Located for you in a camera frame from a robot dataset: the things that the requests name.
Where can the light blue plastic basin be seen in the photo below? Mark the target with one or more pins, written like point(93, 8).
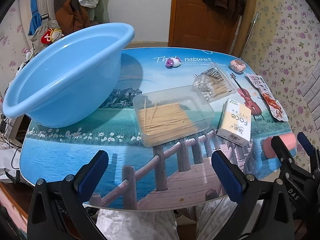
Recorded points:
point(62, 67)

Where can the purple white toy figure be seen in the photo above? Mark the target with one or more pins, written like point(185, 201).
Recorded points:
point(173, 62)

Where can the brown orange hanging jacket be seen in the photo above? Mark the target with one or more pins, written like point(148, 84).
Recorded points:
point(70, 12)

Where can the small pink plastic case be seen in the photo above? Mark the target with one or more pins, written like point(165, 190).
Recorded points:
point(237, 65)

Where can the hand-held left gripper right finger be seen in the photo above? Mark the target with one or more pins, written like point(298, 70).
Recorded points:
point(226, 173)

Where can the broom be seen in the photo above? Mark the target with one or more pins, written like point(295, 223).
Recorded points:
point(250, 28)

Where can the brown wooden door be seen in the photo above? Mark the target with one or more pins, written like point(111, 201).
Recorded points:
point(195, 17)

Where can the person's light patterned pants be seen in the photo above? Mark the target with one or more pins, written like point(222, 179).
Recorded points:
point(135, 225)

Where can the clear plastic toothpick box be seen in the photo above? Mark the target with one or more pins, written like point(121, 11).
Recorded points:
point(170, 120)

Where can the pink sausage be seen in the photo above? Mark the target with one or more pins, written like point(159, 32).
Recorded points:
point(290, 142)

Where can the blue hanging garment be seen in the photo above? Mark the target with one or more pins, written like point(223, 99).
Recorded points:
point(32, 20)

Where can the yellow white tissue pack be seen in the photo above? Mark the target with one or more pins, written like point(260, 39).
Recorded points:
point(233, 122)

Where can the cotton swab pack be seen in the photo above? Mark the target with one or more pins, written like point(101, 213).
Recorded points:
point(212, 87)

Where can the pale green hanging garment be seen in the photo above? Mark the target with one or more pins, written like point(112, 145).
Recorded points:
point(101, 12)

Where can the chicken wing snack packet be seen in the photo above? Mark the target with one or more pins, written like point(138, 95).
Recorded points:
point(270, 97)

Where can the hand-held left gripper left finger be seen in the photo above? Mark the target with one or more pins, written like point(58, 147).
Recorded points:
point(93, 173)

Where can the red yellow plush toy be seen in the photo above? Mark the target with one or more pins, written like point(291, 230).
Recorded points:
point(52, 35)

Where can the beige hanging bag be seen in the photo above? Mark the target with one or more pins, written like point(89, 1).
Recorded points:
point(37, 40)

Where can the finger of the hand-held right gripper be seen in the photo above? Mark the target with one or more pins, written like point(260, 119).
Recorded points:
point(281, 150)
point(306, 142)

